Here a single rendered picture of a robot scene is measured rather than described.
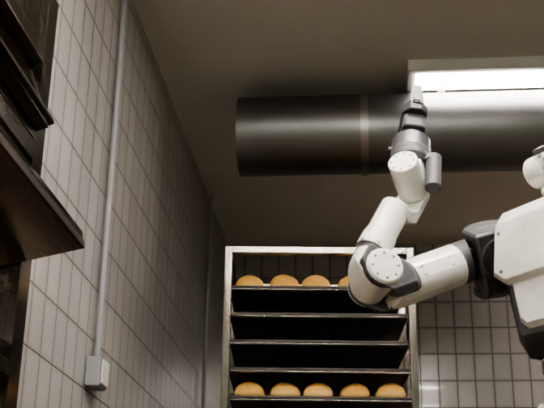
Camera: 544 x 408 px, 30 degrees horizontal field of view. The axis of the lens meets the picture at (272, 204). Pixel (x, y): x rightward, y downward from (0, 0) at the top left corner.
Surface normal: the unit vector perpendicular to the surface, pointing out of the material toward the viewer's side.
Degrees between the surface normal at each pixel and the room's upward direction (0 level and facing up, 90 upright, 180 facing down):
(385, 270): 83
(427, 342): 90
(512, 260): 90
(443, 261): 83
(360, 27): 180
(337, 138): 121
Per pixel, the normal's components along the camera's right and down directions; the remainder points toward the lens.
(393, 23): -0.01, 0.93
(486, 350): -0.08, -0.36
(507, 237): -0.84, -0.21
